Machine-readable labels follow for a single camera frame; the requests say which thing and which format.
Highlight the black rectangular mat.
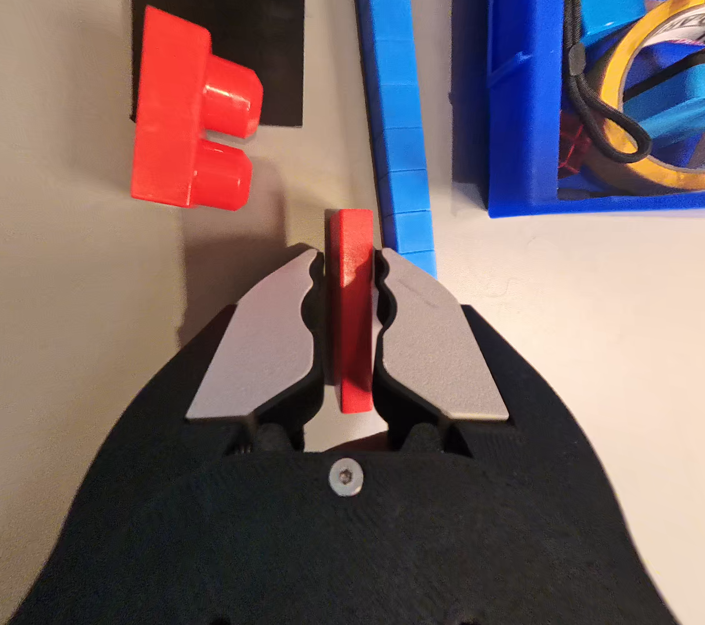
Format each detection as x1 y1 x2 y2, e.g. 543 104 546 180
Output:
129 0 306 128

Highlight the black elastic cord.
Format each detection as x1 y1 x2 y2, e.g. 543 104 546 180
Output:
564 0 653 163

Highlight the deep blue storage bin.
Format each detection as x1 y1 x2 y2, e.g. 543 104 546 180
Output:
486 0 705 219

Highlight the red block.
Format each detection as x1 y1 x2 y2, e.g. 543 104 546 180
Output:
325 208 376 415

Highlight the red translucent case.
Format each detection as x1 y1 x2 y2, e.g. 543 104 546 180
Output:
557 110 594 180

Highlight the yellow tape roll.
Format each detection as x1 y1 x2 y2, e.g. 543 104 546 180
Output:
599 0 705 196

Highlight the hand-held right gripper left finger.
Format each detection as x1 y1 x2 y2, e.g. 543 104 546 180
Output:
185 248 327 430

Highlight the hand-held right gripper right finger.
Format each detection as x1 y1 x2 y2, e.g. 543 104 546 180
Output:
372 247 511 423

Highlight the red two-stud brick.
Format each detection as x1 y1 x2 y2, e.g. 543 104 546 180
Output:
130 4 264 211

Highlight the blue segmented bar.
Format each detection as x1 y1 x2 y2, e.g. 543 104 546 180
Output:
350 0 438 280

